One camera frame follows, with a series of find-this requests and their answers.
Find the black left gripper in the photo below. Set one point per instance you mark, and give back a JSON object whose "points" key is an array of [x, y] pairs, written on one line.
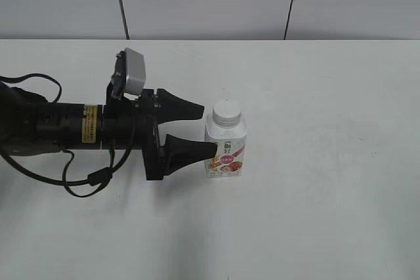
{"points": [[133, 125]]}

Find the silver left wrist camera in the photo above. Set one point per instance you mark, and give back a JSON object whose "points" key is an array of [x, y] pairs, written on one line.
{"points": [[129, 73]]}

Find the white plastic bottle cap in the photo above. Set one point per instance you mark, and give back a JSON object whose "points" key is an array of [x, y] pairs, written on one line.
{"points": [[227, 113]]}

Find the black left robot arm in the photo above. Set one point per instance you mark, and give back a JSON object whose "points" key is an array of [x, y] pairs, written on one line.
{"points": [[30, 126]]}

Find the white strawberry yogurt bottle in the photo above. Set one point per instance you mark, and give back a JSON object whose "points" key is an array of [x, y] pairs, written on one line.
{"points": [[231, 142]]}

